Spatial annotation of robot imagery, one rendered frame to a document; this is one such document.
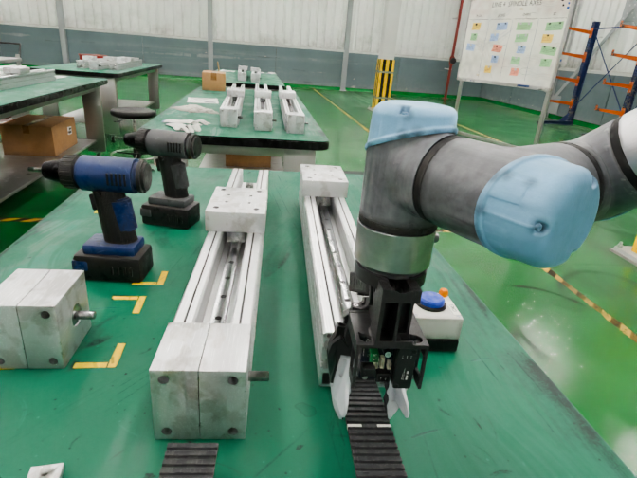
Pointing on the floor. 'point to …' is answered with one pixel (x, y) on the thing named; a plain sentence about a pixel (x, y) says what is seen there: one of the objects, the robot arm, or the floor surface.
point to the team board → (514, 47)
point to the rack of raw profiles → (603, 81)
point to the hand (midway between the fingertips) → (364, 404)
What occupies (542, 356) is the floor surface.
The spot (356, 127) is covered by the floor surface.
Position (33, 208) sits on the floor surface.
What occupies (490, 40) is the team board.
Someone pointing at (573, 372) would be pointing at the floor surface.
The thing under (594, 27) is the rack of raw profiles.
